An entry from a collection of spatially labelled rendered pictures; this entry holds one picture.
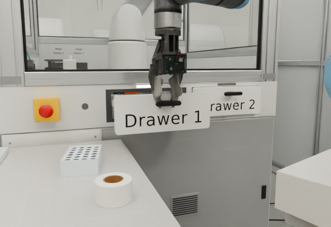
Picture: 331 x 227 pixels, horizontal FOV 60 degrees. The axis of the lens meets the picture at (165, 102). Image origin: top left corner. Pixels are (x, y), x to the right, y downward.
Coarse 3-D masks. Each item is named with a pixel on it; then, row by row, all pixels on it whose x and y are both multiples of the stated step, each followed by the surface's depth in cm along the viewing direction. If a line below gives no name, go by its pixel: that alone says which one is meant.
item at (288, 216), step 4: (288, 216) 53; (292, 216) 52; (288, 220) 53; (292, 220) 52; (296, 220) 52; (300, 220) 51; (292, 224) 52; (296, 224) 52; (300, 224) 51; (304, 224) 51; (308, 224) 50; (312, 224) 49
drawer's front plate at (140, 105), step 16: (128, 96) 79; (144, 96) 81; (192, 96) 85; (208, 96) 87; (128, 112) 80; (144, 112) 81; (160, 112) 83; (176, 112) 84; (192, 112) 86; (208, 112) 88; (128, 128) 80; (144, 128) 82; (160, 128) 83; (176, 128) 85; (192, 128) 87
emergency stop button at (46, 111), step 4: (44, 104) 85; (40, 108) 84; (44, 108) 84; (48, 108) 85; (52, 108) 86; (40, 112) 84; (44, 112) 84; (48, 112) 85; (52, 112) 85; (44, 116) 85; (48, 116) 85
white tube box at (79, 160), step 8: (72, 152) 72; (80, 152) 73; (88, 152) 72; (96, 152) 72; (64, 160) 66; (72, 160) 65; (80, 160) 65; (88, 160) 65; (96, 160) 66; (64, 168) 65; (72, 168) 65; (80, 168) 65; (88, 168) 66; (96, 168) 66; (64, 176) 65
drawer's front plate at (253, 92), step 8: (200, 88) 105; (208, 88) 106; (216, 88) 107; (224, 88) 108; (232, 88) 110; (240, 88) 111; (248, 88) 112; (256, 88) 113; (216, 96) 108; (224, 96) 109; (232, 96) 110; (240, 96) 111; (248, 96) 112; (256, 96) 113; (232, 104) 111; (240, 104) 112; (248, 104) 113; (256, 104) 114; (216, 112) 109; (224, 112) 110; (232, 112) 111; (240, 112) 112; (248, 112) 113; (256, 112) 114
